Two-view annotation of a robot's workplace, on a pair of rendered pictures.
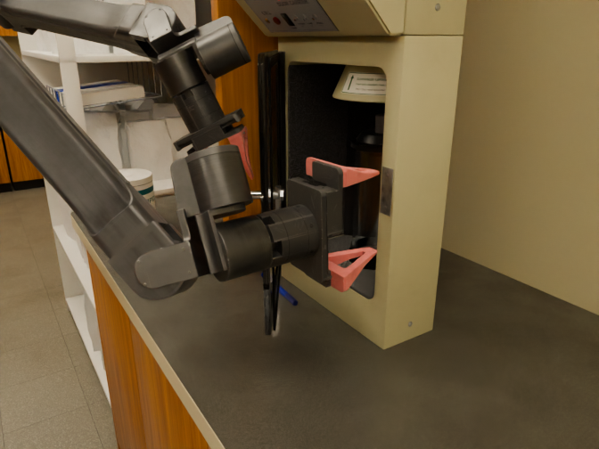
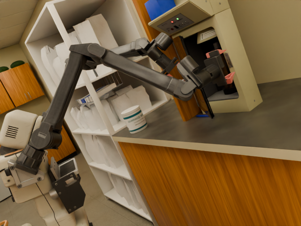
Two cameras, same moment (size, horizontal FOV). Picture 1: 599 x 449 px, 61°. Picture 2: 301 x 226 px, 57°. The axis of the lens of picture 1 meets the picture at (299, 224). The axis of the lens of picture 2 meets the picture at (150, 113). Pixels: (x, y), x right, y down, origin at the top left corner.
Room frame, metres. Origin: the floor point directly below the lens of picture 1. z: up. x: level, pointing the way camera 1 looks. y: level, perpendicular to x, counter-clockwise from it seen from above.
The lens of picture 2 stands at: (-0.56, 0.23, 1.38)
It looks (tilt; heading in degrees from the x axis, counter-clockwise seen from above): 12 degrees down; 3
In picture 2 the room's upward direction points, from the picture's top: 24 degrees counter-clockwise
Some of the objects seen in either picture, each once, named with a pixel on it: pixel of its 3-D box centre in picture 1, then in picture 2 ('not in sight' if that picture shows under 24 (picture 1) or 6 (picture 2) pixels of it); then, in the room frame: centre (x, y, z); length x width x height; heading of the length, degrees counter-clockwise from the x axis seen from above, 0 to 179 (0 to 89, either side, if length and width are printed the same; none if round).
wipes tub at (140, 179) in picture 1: (128, 202); (134, 119); (1.23, 0.44, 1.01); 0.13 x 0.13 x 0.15
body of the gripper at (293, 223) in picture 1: (290, 233); (211, 72); (0.50, 0.01, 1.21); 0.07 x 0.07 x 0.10; 33
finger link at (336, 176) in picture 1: (342, 190); (219, 57); (0.53, -0.05, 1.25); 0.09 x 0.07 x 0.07; 123
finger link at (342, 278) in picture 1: (342, 248); (225, 73); (0.53, -0.05, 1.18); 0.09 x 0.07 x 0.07; 123
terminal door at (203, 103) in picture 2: (272, 181); (191, 76); (0.79, 0.04, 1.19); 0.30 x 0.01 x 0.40; 179
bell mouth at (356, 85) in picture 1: (386, 79); (212, 31); (0.86, -0.14, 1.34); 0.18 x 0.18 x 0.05
